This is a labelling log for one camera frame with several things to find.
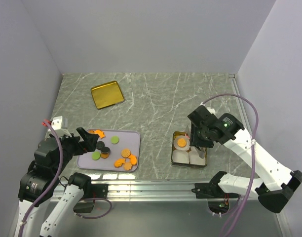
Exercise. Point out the gold cookie tin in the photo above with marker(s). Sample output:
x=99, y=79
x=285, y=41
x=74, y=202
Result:
x=175, y=135

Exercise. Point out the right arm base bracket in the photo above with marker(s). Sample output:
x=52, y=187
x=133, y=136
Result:
x=219, y=203

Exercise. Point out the white paper cup bottom-right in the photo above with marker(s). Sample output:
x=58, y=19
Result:
x=195, y=159

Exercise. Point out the orange fish cookie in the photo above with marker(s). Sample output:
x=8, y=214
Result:
x=133, y=159
x=100, y=133
x=118, y=163

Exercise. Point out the orange fish cookie bottom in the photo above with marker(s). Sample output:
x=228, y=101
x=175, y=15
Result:
x=118, y=163

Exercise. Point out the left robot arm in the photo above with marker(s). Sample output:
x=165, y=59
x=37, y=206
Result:
x=38, y=184

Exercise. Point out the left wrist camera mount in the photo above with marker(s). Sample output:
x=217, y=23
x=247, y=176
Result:
x=59, y=125

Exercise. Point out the orange leaf cookie bottom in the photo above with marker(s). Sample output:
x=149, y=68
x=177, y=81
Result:
x=127, y=166

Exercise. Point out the orange fish cookie top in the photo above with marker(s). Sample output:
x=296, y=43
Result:
x=100, y=133

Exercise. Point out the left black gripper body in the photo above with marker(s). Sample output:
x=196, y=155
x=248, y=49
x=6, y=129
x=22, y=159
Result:
x=72, y=146

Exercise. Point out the green macaron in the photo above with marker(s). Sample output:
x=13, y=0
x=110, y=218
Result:
x=114, y=139
x=96, y=155

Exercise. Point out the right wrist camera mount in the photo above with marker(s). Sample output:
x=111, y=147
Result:
x=209, y=110

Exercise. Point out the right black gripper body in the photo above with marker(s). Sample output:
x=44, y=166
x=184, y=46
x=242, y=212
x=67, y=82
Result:
x=199, y=137

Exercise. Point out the lilac plastic tray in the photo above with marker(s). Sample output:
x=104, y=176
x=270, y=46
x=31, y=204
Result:
x=116, y=150

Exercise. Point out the aluminium rail frame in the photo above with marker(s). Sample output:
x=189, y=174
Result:
x=155, y=105

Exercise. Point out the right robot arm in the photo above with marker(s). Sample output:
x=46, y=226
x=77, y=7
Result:
x=275, y=184

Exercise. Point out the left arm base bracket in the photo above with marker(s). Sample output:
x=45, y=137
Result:
x=96, y=191

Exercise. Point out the orange fish cookie right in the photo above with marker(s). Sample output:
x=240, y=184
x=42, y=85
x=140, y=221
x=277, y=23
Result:
x=133, y=159

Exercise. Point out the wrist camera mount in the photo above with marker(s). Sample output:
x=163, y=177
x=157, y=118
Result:
x=209, y=110
x=59, y=125

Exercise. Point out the metal tongs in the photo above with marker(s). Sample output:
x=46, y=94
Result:
x=195, y=142

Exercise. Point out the gold tin lid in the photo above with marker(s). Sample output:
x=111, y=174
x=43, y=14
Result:
x=107, y=94

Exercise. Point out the round waffle cookie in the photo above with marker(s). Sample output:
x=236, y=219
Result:
x=125, y=153
x=181, y=142

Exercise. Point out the black white sandwich cookie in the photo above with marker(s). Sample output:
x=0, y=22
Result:
x=105, y=150

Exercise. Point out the black sandwich cookie left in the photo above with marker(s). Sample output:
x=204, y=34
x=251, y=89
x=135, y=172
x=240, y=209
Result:
x=100, y=145

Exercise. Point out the white paper cup top-right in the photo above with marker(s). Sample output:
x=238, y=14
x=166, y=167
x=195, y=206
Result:
x=193, y=149

